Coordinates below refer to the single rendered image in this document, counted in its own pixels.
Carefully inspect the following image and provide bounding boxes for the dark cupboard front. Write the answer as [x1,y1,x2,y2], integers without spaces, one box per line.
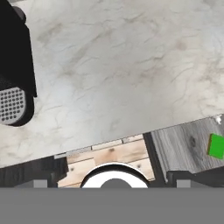
[0,155,70,188]

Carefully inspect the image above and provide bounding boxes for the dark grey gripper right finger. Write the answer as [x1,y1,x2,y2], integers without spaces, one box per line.
[166,171,212,188]

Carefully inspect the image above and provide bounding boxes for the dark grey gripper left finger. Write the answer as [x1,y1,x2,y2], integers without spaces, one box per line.
[15,176,58,188]

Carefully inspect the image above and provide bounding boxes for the black coffee machine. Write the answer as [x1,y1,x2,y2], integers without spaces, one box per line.
[0,0,38,128]

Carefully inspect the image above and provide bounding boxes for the green sponge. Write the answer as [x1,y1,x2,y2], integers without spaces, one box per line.
[206,133,224,160]

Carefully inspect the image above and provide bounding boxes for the white and black round thing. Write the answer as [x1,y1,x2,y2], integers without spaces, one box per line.
[80,162,150,188]

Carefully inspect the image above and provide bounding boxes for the grey wooden cupboard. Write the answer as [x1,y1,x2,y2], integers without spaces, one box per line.
[143,115,224,182]

